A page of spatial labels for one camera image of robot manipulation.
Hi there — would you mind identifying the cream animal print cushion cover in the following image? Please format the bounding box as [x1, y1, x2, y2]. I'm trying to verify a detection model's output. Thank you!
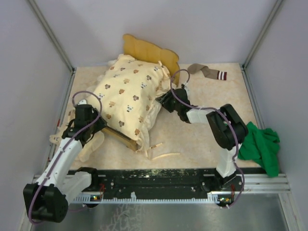
[86, 54, 170, 153]

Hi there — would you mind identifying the wooden pet bed frame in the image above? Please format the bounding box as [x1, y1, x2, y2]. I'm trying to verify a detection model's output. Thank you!
[102, 34, 180, 151]

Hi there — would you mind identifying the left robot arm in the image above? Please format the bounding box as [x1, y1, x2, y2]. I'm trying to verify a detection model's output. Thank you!
[23, 104, 107, 224]

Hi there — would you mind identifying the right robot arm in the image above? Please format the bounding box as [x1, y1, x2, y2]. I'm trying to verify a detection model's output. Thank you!
[156, 89, 248, 191]

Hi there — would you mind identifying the small cream animal pillow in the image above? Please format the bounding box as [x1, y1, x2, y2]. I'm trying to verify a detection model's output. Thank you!
[49, 109, 105, 163]

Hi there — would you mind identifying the brown striped sock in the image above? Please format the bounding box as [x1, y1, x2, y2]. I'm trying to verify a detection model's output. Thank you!
[187, 64, 227, 81]

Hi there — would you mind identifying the green cloth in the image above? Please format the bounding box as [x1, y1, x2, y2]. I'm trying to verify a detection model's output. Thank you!
[238, 122, 280, 178]

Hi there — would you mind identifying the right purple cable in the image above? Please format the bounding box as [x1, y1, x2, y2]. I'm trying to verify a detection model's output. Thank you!
[169, 69, 245, 210]

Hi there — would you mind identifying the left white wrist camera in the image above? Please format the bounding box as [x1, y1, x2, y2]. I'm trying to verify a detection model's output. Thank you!
[77, 99, 88, 105]

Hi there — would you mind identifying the left aluminium frame post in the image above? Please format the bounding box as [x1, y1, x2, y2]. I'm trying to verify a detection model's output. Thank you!
[26, 0, 76, 73]

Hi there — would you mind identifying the aluminium frame post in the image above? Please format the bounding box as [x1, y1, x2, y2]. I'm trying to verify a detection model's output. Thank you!
[26, 0, 76, 73]
[242, 0, 286, 70]

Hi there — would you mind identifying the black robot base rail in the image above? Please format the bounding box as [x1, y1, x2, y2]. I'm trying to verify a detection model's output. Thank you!
[33, 167, 289, 207]

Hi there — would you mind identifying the right aluminium frame post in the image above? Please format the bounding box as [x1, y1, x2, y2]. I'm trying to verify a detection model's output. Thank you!
[242, 0, 286, 70]

